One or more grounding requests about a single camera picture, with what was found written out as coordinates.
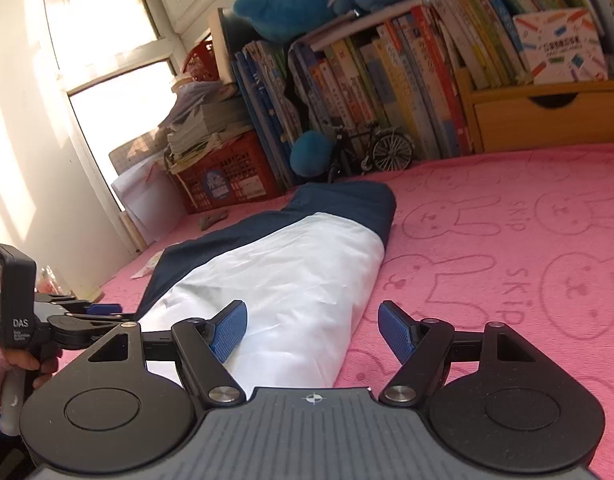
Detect person's left hand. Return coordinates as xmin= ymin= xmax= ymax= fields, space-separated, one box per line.
xmin=7 ymin=354 xmax=60 ymax=390

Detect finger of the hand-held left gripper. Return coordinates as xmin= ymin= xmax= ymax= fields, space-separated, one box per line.
xmin=34 ymin=297 xmax=138 ymax=326

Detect red plastic crate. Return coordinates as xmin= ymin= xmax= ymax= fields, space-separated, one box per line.
xmin=174 ymin=130 xmax=283 ymax=213

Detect wooden drawer organizer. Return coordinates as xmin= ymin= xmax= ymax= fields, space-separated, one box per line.
xmin=454 ymin=67 xmax=614 ymax=156

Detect miniature bicycle model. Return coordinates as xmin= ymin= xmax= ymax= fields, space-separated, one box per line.
xmin=327 ymin=121 xmax=416 ymax=183

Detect small paper scrap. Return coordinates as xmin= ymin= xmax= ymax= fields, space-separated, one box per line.
xmin=132 ymin=255 xmax=161 ymax=281

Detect blue plush ball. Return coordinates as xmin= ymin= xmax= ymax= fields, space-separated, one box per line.
xmin=289 ymin=130 xmax=336 ymax=177

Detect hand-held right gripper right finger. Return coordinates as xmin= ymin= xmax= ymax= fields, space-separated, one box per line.
xmin=377 ymin=300 xmax=535 ymax=407

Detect navy and white jacket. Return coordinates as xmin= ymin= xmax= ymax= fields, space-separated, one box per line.
xmin=134 ymin=180 xmax=395 ymax=388

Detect white window frame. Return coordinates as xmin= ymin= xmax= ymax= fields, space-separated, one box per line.
xmin=37 ymin=0 xmax=223 ymax=211

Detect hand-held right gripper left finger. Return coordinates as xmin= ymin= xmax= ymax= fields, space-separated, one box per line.
xmin=87 ymin=300 xmax=249 ymax=406

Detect beige board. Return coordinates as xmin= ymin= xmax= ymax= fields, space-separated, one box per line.
xmin=208 ymin=7 xmax=238 ymax=85

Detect red plastic basket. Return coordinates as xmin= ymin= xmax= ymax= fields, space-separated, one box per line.
xmin=181 ymin=40 xmax=223 ymax=82

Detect white paper sheets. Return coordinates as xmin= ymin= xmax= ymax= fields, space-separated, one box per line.
xmin=111 ymin=160 xmax=188 ymax=246

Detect blue plush toy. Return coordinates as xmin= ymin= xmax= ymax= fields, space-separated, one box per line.
xmin=233 ymin=0 xmax=423 ymax=43

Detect white printed cardboard box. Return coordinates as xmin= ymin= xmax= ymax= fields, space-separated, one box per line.
xmin=512 ymin=7 xmax=609 ymax=85

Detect row of colourful books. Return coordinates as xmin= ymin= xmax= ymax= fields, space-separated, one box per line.
xmin=232 ymin=0 xmax=614 ymax=196

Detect stack of papers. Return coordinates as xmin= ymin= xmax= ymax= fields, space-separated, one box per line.
xmin=159 ymin=80 xmax=253 ymax=171

